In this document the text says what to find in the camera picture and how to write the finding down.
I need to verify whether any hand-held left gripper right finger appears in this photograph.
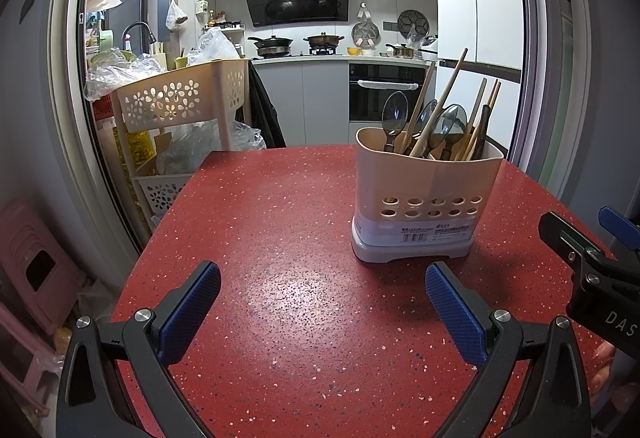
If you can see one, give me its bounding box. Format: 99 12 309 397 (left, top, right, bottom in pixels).
425 261 594 438

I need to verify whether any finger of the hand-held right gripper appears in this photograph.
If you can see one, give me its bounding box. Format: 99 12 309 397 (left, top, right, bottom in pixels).
599 206 640 252
539 211 640 292

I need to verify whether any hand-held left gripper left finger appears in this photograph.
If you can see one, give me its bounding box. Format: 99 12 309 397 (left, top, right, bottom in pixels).
56 260 222 438

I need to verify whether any black-handled utensil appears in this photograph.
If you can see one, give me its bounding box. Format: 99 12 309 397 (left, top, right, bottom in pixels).
470 103 494 160

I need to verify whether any beige plastic utensil holder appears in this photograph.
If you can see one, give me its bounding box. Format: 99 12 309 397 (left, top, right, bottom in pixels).
350 127 503 265

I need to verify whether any stainless steel spoon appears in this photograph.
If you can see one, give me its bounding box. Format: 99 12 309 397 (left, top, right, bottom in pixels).
439 104 469 144
382 90 409 153
414 100 439 139

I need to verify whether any thick wooden chopstick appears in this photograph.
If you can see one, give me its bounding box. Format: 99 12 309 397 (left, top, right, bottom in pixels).
410 49 469 160

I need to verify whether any person's right hand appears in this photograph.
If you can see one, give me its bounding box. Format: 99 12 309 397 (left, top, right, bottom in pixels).
589 340 617 399

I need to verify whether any pink plastic stool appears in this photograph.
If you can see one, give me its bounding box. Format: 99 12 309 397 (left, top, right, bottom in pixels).
0 198 89 337
0 303 57 419

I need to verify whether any crumpled clear plastic bag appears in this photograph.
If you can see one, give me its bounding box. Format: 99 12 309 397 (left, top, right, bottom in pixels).
157 120 267 175

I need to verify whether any yellow oil bottle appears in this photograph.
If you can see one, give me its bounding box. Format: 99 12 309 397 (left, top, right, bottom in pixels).
112 128 147 180

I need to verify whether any black built-in oven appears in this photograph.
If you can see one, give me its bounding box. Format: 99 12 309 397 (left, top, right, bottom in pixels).
348 63 427 123

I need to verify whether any beige flower-cutout storage cart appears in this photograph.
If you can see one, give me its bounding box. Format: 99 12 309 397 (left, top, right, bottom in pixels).
110 59 251 232

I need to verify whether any round metal steamer rack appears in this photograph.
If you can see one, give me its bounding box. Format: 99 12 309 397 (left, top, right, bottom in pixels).
397 9 430 39

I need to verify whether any black wok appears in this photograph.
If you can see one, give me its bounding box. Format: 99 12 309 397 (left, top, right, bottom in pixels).
247 35 295 57

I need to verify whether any black kitchen faucet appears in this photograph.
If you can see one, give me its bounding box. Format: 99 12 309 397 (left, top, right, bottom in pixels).
122 22 157 57

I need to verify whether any hanging white plastic bag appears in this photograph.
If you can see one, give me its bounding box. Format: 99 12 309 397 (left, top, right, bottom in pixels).
165 0 189 32

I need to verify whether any lidded cooking pot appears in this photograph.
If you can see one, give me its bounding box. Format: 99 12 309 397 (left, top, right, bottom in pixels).
304 32 346 54

